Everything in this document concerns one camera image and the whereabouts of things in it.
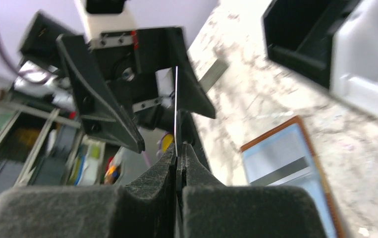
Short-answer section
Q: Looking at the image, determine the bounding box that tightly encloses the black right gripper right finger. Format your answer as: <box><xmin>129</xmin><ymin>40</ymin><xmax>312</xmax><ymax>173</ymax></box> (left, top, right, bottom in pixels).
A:
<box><xmin>179</xmin><ymin>144</ymin><xmax>326</xmax><ymax>238</ymax></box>

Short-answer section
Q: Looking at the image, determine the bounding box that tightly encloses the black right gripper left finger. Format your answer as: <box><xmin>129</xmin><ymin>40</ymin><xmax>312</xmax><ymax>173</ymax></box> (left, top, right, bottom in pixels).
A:
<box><xmin>0</xmin><ymin>145</ymin><xmax>177</xmax><ymax>238</ymax></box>

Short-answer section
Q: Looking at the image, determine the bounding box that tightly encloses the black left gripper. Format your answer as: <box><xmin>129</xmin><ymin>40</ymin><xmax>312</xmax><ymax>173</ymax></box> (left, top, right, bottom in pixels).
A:
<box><xmin>19</xmin><ymin>9</ymin><xmax>216</xmax><ymax>153</ymax></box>

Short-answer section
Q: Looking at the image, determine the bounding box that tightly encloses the brown leather card holder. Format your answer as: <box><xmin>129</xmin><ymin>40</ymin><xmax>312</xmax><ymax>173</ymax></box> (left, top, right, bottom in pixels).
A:
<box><xmin>240</xmin><ymin>116</ymin><xmax>348</xmax><ymax>238</ymax></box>

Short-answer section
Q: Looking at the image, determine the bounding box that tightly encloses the black and white card tray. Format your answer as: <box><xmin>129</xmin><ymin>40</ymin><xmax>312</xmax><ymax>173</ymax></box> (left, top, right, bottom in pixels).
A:
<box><xmin>263</xmin><ymin>0</ymin><xmax>378</xmax><ymax>117</ymax></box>

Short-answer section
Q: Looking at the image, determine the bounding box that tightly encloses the small white red box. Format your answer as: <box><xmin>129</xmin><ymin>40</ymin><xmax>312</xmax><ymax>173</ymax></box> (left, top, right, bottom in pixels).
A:
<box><xmin>199</xmin><ymin>59</ymin><xmax>229</xmax><ymax>93</ymax></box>

